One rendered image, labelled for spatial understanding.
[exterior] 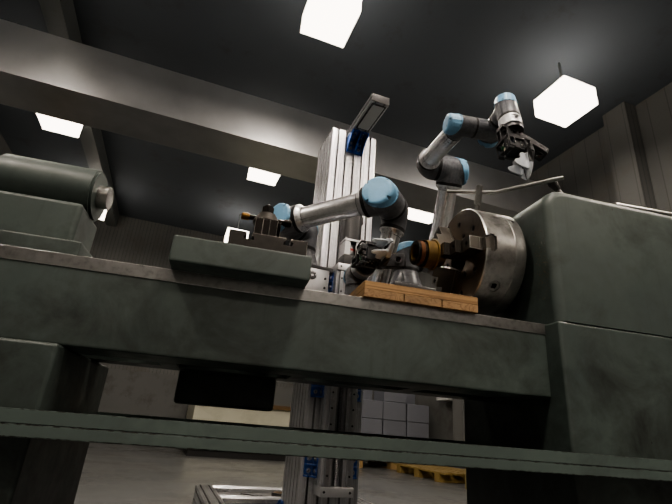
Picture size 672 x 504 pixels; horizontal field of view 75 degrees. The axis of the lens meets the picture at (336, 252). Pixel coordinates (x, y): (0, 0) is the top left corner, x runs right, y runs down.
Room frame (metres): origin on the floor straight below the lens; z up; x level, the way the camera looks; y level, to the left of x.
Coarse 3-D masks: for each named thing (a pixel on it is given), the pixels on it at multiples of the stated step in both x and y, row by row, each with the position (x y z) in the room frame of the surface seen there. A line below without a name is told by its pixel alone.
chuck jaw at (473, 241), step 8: (456, 240) 1.15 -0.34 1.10; (464, 240) 1.14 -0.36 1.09; (472, 240) 1.12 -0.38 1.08; (480, 240) 1.12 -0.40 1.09; (488, 240) 1.11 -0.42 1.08; (448, 248) 1.18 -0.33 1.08; (456, 248) 1.15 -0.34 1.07; (464, 248) 1.14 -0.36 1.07; (472, 248) 1.12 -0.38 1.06; (480, 248) 1.12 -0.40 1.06; (448, 256) 1.19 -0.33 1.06; (456, 256) 1.19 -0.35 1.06; (464, 256) 1.18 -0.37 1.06
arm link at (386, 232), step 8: (384, 224) 1.50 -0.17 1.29; (392, 224) 1.48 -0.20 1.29; (400, 224) 1.49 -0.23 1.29; (384, 232) 1.51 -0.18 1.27; (392, 232) 1.50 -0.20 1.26; (400, 232) 1.50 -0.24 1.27; (376, 272) 1.52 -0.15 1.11; (384, 272) 1.52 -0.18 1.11; (368, 280) 1.55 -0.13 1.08; (376, 280) 1.52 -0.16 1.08; (384, 280) 1.53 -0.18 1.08
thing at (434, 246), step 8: (416, 240) 1.21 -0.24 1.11; (424, 240) 1.21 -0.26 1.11; (432, 240) 1.23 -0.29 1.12; (416, 248) 1.24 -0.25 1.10; (424, 248) 1.19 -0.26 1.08; (432, 248) 1.19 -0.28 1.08; (440, 248) 1.19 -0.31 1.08; (416, 256) 1.25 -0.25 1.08; (424, 256) 1.20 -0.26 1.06; (432, 256) 1.20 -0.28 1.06; (440, 256) 1.20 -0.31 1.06; (416, 264) 1.23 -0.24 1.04; (424, 264) 1.22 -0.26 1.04; (432, 264) 1.22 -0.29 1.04; (440, 264) 1.23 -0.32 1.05
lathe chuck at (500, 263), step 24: (456, 216) 1.26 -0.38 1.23; (480, 216) 1.13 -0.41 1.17; (504, 240) 1.11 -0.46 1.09; (456, 264) 1.30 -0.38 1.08; (480, 264) 1.14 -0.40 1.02; (504, 264) 1.12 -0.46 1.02; (456, 288) 1.27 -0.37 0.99; (480, 288) 1.16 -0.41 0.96; (504, 288) 1.17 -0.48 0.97; (480, 312) 1.27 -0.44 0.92
